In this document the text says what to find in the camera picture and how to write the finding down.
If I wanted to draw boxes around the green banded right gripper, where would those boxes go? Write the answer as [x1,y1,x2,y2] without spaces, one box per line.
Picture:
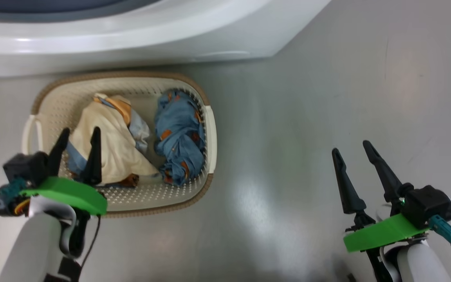
[331,140,430,253]

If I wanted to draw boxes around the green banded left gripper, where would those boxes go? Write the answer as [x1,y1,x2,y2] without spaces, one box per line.
[18,126,108,216]

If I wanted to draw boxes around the blue garment with cream lining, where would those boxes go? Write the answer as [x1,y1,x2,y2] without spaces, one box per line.
[65,93,152,187]

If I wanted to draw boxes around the blue patterned garment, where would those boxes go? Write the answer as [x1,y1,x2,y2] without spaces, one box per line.
[154,89,207,186]

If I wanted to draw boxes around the cream perforated laundry basket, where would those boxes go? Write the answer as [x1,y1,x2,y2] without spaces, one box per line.
[21,71,218,219]

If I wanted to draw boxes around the white washing machine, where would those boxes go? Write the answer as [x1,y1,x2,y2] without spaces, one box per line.
[0,0,332,79]

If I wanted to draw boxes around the thin black cable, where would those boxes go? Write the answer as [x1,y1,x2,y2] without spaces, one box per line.
[78,214,102,271]

